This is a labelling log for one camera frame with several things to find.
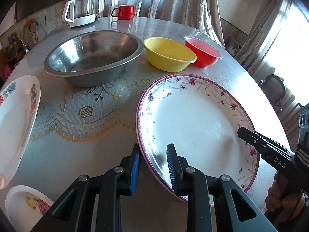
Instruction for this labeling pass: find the white rose pattern plate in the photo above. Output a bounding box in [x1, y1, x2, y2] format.
[5, 185, 54, 231]

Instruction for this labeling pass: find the purple floral rimmed plate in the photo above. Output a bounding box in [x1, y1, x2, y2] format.
[136, 74, 259, 191]

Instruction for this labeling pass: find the large stainless steel bowl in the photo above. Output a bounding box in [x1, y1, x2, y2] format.
[44, 30, 143, 87]

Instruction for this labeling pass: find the person's right hand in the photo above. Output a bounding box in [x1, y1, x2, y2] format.
[266, 172, 308, 221]

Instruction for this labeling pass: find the round back chair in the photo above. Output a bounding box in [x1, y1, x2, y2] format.
[259, 74, 285, 113]

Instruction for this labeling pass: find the lace patterned tablecloth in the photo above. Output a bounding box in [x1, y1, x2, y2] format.
[30, 72, 151, 142]

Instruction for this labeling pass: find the red plastic bowl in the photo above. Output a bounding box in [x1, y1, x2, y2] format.
[184, 36, 223, 68]

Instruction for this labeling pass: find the yellow plastic bowl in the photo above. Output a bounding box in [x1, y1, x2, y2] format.
[143, 37, 197, 73]

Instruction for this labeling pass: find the red mug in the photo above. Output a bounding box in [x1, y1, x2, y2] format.
[111, 5, 136, 20]

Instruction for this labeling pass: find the white glass electric kettle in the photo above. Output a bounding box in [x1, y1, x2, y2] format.
[62, 0, 96, 28]

